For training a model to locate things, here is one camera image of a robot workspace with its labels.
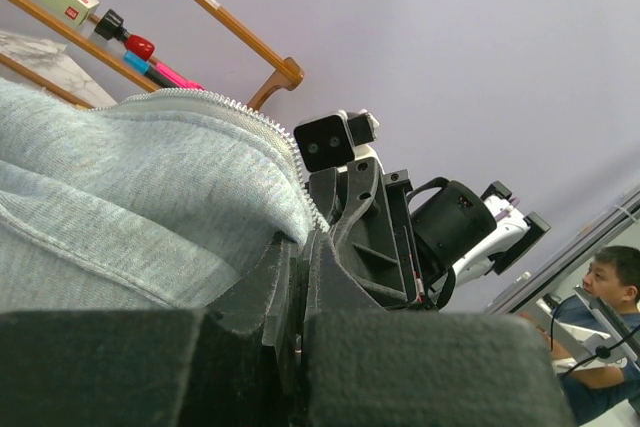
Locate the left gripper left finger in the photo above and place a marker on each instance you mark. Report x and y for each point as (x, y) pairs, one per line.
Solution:
(230, 363)

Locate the blue black marker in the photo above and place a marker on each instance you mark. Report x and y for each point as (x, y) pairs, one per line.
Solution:
(147, 70)

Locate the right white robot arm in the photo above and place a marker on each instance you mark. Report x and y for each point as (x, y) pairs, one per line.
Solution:
(458, 236)

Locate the pink highlighter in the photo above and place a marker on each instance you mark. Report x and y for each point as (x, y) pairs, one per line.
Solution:
(177, 78)

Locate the grey zip jacket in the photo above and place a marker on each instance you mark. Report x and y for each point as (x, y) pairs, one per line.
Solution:
(165, 200)

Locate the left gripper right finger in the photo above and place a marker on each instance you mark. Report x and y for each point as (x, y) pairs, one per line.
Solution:
(365, 366)

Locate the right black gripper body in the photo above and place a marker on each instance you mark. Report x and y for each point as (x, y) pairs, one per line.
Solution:
(369, 231)

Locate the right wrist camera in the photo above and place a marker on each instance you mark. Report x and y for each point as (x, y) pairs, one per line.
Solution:
(335, 140)

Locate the wooden tiered rack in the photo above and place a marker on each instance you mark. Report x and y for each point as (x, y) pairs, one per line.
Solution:
(287, 74)

